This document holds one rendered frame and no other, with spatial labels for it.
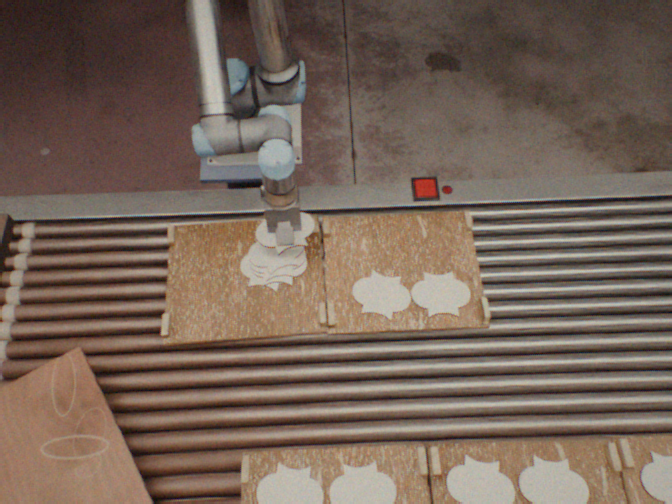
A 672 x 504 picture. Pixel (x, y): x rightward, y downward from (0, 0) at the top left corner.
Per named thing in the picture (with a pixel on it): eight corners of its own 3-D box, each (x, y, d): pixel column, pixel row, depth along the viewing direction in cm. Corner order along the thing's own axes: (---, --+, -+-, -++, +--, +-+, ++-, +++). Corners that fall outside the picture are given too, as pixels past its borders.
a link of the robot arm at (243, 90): (215, 91, 184) (204, 56, 172) (261, 87, 184) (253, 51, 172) (215, 123, 178) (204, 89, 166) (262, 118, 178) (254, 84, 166)
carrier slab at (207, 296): (171, 228, 174) (170, 225, 173) (318, 218, 176) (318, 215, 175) (164, 346, 157) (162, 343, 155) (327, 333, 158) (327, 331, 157)
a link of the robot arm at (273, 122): (239, 105, 141) (240, 143, 136) (289, 100, 141) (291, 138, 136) (245, 129, 148) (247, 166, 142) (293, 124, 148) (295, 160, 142)
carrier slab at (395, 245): (322, 220, 176) (322, 217, 174) (467, 214, 177) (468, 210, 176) (328, 335, 158) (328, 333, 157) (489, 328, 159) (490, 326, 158)
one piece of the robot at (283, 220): (260, 219, 139) (267, 256, 153) (300, 216, 139) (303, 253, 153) (258, 176, 145) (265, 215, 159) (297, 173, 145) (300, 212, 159)
